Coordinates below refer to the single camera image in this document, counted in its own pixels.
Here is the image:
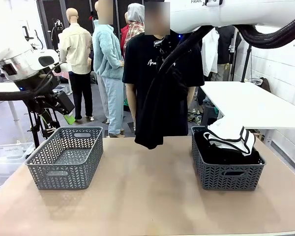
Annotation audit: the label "large black hooded top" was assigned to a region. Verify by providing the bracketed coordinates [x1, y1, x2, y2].
[194, 129, 261, 165]

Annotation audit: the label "mannequin in plaid hooded shirt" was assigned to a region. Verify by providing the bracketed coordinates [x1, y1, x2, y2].
[120, 2, 146, 58]

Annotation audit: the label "mannequin in cream shirt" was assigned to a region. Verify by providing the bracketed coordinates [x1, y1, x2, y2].
[59, 7, 94, 123]

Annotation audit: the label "mannequin in white coat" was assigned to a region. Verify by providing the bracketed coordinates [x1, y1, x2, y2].
[201, 27, 221, 77]

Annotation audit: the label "person's left forearm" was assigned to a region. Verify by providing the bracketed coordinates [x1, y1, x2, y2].
[186, 86, 196, 104]

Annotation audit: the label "grey plastic woven basket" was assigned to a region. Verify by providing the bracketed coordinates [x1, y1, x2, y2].
[191, 125, 266, 191]
[25, 126, 104, 190]

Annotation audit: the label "black light stand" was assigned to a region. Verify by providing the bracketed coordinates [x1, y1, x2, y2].
[240, 44, 253, 83]

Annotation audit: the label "brown cloth by wall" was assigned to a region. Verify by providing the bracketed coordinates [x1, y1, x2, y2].
[259, 77, 271, 93]

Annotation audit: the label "white shorts with black trim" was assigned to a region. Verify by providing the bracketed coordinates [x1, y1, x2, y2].
[203, 118, 257, 157]

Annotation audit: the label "clear plastic storage box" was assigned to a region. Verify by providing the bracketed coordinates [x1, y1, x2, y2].
[0, 142, 35, 173]

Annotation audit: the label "black camera tripod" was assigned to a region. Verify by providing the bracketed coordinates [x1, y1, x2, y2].
[27, 108, 61, 148]

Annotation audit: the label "mannequin in light blue fleece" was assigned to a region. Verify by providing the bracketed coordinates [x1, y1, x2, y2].
[92, 1, 125, 138]

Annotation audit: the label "white desk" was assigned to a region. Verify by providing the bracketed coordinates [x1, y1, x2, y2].
[0, 82, 24, 143]

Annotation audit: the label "mannequin in black shirt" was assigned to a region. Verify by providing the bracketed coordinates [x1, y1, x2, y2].
[216, 26, 237, 82]

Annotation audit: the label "left arm black cable sleeve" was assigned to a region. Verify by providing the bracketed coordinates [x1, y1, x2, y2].
[0, 61, 66, 102]

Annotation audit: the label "person's right forearm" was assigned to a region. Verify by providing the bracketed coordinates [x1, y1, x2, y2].
[126, 85, 138, 131]

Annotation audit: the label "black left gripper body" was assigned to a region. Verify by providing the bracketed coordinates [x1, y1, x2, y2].
[23, 92, 61, 114]

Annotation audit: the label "person in black T-shirt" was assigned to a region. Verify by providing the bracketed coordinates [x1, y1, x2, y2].
[122, 1, 205, 136]

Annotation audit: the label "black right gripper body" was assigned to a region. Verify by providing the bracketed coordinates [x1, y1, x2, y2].
[153, 36, 179, 62]

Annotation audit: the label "white side table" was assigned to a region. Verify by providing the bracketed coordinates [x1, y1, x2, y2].
[200, 81, 295, 141]

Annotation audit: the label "black trousers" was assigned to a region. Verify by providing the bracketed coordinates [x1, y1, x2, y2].
[134, 55, 188, 150]

